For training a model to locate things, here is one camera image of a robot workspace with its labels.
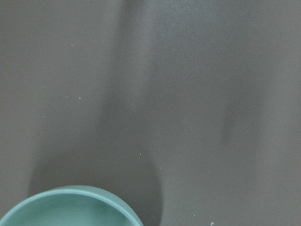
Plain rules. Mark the green bowl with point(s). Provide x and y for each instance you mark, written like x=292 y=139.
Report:
x=72 y=206

